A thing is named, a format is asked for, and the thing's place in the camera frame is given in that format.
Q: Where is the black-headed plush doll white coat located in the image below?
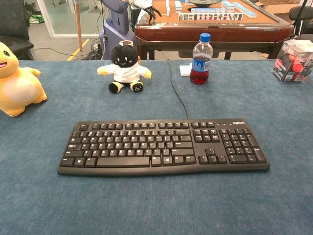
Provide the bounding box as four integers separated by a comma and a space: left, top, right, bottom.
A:
96, 45, 152, 94

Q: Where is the black keyboard cable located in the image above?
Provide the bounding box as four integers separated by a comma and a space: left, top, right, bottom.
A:
167, 58, 189, 120

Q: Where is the printed mahjong tile row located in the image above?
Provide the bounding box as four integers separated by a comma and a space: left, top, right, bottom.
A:
178, 12, 244, 22

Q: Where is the black Logitech keyboard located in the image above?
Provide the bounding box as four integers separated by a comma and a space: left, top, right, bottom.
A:
56, 118, 270, 177

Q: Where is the wooden pole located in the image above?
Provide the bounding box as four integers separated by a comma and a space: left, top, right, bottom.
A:
74, 0, 83, 52

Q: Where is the tangle of black floor cables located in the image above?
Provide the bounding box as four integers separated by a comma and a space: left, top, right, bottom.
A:
83, 38, 103, 61

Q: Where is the small white pad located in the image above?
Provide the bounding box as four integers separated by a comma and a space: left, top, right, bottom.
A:
179, 62, 193, 77

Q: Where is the white-framed glass partition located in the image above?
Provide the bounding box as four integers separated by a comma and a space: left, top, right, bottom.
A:
36, 0, 105, 39

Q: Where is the black office chair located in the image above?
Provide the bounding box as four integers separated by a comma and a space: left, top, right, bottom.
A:
0, 0, 35, 61

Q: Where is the clear box with red cups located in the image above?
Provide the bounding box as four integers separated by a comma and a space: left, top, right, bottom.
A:
270, 39, 313, 84

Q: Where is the blue table cloth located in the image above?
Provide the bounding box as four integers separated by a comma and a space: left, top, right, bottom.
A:
0, 59, 313, 235

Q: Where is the black background robot hand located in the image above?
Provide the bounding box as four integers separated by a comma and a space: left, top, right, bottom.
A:
143, 5, 157, 25

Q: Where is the brown mahjong table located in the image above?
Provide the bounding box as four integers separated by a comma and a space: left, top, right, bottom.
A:
134, 0, 294, 61

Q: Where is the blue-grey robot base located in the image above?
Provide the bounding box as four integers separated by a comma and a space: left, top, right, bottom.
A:
99, 0, 136, 61

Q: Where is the plastic bottle red drink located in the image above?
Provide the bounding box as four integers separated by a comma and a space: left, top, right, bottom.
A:
189, 33, 212, 85

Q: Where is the black tripod stand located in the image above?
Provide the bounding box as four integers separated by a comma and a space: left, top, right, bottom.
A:
292, 0, 309, 37

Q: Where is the yellow duck plush toy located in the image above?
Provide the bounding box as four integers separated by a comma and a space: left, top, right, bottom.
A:
0, 41, 47, 118

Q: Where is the blue-backed mahjong tile row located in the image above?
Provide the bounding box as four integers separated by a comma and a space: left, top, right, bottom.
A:
233, 2, 258, 19
221, 0, 236, 13
191, 7, 226, 14

